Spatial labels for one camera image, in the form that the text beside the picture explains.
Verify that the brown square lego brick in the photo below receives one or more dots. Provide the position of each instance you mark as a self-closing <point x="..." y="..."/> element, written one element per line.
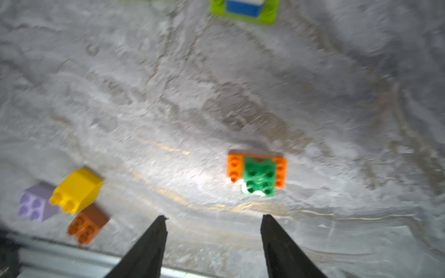
<point x="87" y="224"/>

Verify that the yellow sloped lego brick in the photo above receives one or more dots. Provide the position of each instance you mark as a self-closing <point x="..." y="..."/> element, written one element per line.
<point x="79" y="190"/>

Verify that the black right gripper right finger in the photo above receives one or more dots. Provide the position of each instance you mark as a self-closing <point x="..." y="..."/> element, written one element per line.
<point x="284" y="258"/>

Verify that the lime long lego brick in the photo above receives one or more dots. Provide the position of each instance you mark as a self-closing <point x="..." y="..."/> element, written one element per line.
<point x="267" y="15"/>

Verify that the cream small lego brick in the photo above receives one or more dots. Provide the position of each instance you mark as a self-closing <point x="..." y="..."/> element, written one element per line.
<point x="251" y="2"/>

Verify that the green square lego brick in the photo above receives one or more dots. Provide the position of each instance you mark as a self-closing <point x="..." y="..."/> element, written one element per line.
<point x="259" y="176"/>

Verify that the orange long lego brick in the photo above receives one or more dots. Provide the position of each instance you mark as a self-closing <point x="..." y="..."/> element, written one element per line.
<point x="235" y="165"/>

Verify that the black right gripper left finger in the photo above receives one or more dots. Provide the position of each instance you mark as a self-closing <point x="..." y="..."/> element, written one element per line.
<point x="144" y="259"/>

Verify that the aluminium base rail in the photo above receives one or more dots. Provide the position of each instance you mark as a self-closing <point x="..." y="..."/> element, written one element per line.
<point x="30" y="257"/>

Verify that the purple square lego brick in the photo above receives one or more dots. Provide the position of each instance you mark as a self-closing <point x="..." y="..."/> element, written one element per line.
<point x="34" y="203"/>

